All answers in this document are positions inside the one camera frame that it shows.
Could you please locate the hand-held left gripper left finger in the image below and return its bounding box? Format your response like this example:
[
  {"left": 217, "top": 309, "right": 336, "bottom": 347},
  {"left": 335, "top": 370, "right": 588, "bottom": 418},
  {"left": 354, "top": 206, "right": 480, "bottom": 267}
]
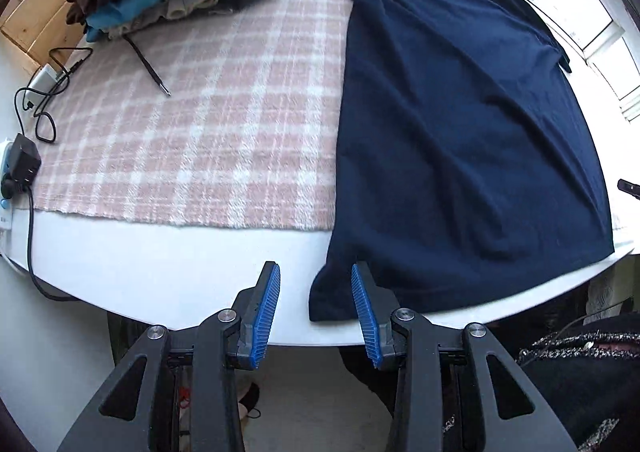
[{"left": 57, "top": 261, "right": 282, "bottom": 452}]

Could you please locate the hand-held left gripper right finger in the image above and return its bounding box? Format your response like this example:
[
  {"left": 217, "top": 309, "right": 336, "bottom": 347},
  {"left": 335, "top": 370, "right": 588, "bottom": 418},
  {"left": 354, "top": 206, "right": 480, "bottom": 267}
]
[{"left": 351, "top": 261, "right": 578, "bottom": 452}]

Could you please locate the navy blue shirt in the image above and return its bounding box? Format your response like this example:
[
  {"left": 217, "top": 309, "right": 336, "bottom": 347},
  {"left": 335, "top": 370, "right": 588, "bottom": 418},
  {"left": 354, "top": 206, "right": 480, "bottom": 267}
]
[{"left": 287, "top": 0, "right": 616, "bottom": 324}]

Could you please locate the pink plaid blanket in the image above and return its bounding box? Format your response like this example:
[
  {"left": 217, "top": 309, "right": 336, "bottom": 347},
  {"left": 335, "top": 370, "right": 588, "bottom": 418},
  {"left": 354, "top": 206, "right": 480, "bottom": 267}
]
[{"left": 31, "top": 0, "right": 636, "bottom": 233}]

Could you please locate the black tweed jacket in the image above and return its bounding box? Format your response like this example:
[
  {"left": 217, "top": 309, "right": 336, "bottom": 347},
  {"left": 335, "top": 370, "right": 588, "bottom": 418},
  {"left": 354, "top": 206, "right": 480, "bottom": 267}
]
[{"left": 515, "top": 252, "right": 640, "bottom": 452}]

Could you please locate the white power strip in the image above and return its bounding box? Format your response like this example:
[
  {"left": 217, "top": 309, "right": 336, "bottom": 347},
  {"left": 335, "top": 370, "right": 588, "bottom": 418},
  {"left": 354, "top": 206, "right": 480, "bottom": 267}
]
[{"left": 0, "top": 137, "right": 21, "bottom": 253}]

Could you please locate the black power adapter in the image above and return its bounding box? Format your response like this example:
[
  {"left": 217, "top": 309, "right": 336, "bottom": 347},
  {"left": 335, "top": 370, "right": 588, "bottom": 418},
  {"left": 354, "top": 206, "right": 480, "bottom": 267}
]
[{"left": 1, "top": 132, "right": 43, "bottom": 193}]

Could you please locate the white charger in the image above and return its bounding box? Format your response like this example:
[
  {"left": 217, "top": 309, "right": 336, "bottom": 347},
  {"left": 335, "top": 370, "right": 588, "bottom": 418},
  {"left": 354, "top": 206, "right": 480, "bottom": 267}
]
[{"left": 27, "top": 63, "right": 66, "bottom": 92}]

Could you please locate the pine plank panel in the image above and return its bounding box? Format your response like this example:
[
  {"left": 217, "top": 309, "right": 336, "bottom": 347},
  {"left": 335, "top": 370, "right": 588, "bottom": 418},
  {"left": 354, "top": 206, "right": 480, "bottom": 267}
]
[{"left": 0, "top": 0, "right": 86, "bottom": 66}]

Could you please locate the white window frame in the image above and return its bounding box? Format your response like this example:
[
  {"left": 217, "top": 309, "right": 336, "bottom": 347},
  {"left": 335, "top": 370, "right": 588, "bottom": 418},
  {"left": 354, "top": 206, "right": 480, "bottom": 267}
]
[{"left": 405, "top": 0, "right": 640, "bottom": 123}]

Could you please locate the black adapter power cable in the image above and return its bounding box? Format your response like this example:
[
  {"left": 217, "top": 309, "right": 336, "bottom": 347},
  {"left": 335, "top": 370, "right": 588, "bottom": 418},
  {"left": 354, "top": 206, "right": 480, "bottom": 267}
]
[{"left": 27, "top": 187, "right": 76, "bottom": 303}]

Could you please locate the black cable with metal tip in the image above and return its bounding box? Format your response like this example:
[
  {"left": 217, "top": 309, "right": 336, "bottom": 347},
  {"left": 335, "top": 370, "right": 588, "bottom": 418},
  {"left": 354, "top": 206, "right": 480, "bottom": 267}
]
[{"left": 124, "top": 35, "right": 172, "bottom": 97}]

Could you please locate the black charger cable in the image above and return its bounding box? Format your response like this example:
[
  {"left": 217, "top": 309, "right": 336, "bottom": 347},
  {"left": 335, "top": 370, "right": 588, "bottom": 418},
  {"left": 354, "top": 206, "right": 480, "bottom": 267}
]
[{"left": 14, "top": 46, "right": 94, "bottom": 144}]

